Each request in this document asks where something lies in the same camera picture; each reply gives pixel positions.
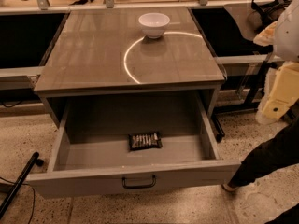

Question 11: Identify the black pole on floor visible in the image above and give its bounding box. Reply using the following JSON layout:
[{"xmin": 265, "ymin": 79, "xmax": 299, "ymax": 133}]
[{"xmin": 0, "ymin": 152, "xmax": 44, "ymax": 219}]

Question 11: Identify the person leg in black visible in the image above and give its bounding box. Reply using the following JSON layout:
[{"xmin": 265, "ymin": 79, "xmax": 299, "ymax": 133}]
[{"xmin": 222, "ymin": 118, "xmax": 299, "ymax": 192}]

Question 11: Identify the black drawer handle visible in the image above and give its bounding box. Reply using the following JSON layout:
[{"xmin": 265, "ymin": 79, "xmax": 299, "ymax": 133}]
[{"xmin": 121, "ymin": 175, "xmax": 156, "ymax": 189}]

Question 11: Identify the grey open top drawer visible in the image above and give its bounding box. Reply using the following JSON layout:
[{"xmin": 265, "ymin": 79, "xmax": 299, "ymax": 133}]
[{"xmin": 28, "ymin": 91, "xmax": 239, "ymax": 198}]

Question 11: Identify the black vr headset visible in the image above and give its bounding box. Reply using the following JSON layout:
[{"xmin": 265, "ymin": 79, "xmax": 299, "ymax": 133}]
[{"xmin": 251, "ymin": 0, "xmax": 291, "ymax": 28}]

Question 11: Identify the black floor cable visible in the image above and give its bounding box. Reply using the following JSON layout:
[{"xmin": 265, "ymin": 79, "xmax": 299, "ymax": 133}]
[{"xmin": 0, "ymin": 176, "xmax": 36, "ymax": 224}]

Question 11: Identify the grey cabinet with counter top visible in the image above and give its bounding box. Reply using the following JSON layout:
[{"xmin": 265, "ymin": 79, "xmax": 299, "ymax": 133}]
[{"xmin": 33, "ymin": 6, "xmax": 227, "ymax": 129}]

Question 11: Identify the black rxbar chocolate wrapper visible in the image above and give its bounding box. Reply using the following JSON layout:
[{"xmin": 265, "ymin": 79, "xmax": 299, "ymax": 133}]
[{"xmin": 129, "ymin": 132, "xmax": 163, "ymax": 151}]

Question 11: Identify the white ceramic bowl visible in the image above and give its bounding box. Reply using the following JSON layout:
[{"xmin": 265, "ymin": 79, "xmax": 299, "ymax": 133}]
[{"xmin": 138, "ymin": 13, "xmax": 170, "ymax": 39}]

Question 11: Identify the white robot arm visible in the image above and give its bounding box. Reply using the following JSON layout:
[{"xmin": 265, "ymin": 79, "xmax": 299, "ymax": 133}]
[{"xmin": 253, "ymin": 0, "xmax": 299, "ymax": 124}]

